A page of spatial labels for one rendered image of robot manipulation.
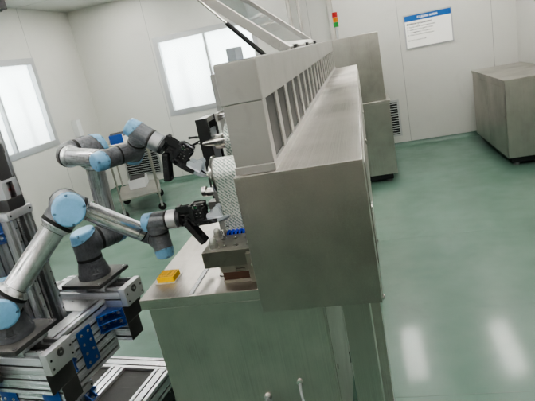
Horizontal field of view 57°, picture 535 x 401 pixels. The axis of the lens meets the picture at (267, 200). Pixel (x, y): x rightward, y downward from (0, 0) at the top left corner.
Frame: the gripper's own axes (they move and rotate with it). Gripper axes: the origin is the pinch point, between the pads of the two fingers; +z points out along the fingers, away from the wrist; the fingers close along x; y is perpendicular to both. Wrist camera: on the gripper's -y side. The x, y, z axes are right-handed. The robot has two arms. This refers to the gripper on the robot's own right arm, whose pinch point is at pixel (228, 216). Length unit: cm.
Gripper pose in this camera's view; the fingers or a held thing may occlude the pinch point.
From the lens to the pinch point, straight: 192.0
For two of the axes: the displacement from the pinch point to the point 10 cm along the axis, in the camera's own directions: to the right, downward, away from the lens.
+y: -1.9, -9.4, -2.8
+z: 9.7, -1.3, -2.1
